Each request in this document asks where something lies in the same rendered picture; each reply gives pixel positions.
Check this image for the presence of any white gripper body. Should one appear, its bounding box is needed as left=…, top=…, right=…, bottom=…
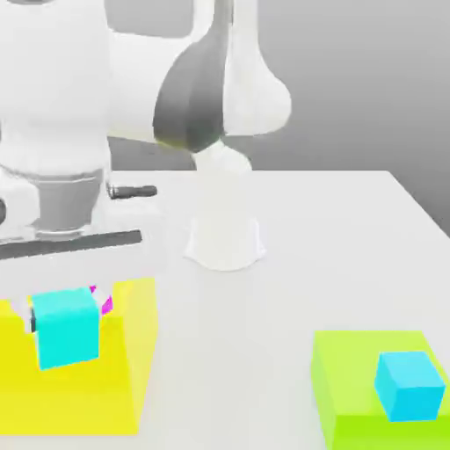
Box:
left=0, top=205, right=165, bottom=304

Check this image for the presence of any small cyan cube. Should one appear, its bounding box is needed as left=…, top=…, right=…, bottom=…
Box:
left=31, top=286, right=101, bottom=373

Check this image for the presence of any small magenta cube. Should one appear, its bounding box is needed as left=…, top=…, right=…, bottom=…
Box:
left=89, top=285, right=114, bottom=316

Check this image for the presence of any small sky blue cube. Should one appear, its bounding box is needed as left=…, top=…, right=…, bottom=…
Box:
left=373, top=350, right=447, bottom=424

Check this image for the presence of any large yellow box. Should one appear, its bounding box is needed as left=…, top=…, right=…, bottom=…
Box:
left=0, top=277, right=158, bottom=438

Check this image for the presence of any large lime green box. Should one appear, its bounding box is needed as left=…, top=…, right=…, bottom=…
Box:
left=310, top=330, right=450, bottom=450

